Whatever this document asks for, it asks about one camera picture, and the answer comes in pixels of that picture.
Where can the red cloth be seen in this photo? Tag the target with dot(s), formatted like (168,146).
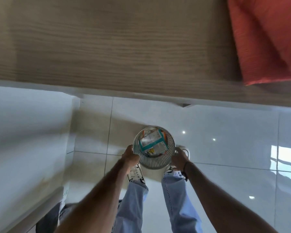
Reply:
(262,41)

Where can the teal wipes packet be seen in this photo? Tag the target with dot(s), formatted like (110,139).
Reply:
(148,144)

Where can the blue jeans right leg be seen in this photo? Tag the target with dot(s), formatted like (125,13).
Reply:
(179,203)

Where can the person's right forearm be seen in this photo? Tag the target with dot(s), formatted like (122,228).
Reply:
(220,201)

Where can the person's left forearm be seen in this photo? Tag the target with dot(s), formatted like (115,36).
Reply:
(97,206)

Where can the blue jeans left leg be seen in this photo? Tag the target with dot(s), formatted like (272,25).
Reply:
(132,206)

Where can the blue jeans leg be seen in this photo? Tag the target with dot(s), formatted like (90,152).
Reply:
(132,206)
(179,203)

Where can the person's left hand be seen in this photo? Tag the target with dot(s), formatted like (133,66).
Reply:
(129,157)

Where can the white right sneaker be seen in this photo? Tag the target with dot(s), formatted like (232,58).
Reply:
(185,151)

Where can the white sneaker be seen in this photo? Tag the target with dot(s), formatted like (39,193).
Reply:
(185,151)
(135,174)

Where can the silver mesh waste bin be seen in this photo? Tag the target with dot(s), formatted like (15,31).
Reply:
(155,163)

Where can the white left sneaker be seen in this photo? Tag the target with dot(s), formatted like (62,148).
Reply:
(135,174)

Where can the person's right hand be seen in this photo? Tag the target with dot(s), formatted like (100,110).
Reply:
(179,162)

